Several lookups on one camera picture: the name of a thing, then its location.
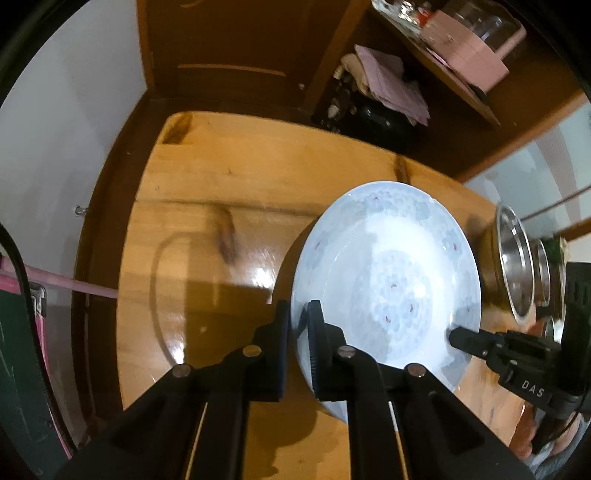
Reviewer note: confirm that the clear glass dome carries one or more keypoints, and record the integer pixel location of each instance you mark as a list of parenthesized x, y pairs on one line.
[(485, 25)]

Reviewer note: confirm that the person's right hand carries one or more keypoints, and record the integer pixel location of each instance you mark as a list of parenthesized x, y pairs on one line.
[(524, 429)]

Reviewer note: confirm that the green chalkboard with pink frame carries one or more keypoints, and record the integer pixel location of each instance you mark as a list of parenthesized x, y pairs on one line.
[(18, 369)]

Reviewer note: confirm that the large steel bowl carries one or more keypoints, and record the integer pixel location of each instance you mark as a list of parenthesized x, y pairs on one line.
[(515, 267)]

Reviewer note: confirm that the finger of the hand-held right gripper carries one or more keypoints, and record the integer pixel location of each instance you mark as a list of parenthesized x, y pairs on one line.
[(471, 341)]

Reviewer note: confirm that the small steel bowl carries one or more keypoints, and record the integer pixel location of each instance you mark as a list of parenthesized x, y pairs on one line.
[(542, 272)]

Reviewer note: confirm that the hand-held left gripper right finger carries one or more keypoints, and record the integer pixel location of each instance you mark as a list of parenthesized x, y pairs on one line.
[(318, 350)]

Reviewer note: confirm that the brown wooden door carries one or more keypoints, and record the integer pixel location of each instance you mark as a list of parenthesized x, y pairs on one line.
[(231, 37)]

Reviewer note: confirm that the wooden corner shelf unit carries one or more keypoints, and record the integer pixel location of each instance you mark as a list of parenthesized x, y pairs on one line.
[(461, 87)]

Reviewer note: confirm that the metal door stop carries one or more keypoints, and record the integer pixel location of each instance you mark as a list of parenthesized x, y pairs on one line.
[(81, 210)]

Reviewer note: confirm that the folded pink cloth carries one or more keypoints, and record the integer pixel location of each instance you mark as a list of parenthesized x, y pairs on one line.
[(392, 83)]

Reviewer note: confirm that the pink basket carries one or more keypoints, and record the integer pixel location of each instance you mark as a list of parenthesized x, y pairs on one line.
[(466, 50)]

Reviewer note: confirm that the crinkled foil wrappers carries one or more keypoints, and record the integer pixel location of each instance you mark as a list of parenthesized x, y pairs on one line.
[(401, 9)]

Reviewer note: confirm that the black bag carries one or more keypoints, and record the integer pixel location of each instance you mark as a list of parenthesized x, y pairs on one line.
[(378, 124)]

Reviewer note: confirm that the floral pale blue plate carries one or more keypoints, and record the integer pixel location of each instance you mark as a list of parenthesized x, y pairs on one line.
[(392, 258)]

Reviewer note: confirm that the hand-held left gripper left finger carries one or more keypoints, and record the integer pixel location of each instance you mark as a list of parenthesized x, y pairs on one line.
[(279, 364)]

